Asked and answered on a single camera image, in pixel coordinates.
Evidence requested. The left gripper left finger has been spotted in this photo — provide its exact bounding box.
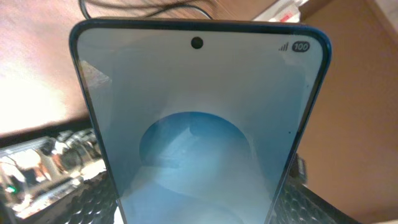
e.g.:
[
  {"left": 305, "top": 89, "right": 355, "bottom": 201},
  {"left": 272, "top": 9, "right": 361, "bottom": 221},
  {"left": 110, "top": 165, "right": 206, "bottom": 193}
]
[{"left": 31, "top": 172, "right": 118, "bottom": 224}]

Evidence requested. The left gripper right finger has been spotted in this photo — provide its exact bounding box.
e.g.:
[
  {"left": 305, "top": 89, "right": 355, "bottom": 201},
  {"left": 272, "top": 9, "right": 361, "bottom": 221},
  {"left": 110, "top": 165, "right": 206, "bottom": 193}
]
[{"left": 272, "top": 177, "right": 360, "bottom": 224}]

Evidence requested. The blue Galaxy smartphone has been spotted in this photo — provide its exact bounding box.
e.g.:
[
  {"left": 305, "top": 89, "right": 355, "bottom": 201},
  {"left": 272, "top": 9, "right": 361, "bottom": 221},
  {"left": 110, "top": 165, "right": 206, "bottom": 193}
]
[{"left": 69, "top": 18, "right": 331, "bottom": 223}]

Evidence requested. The black USB charging cable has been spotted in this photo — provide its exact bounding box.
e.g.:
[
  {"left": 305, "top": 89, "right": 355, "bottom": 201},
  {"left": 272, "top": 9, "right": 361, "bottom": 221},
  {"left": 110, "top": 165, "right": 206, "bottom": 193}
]
[{"left": 78, "top": 0, "right": 218, "bottom": 20}]

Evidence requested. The white power strip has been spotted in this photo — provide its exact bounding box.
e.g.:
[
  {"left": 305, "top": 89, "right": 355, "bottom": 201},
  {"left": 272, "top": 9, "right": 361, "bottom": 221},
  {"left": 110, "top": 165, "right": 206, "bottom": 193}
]
[{"left": 253, "top": 0, "right": 308, "bottom": 23}]

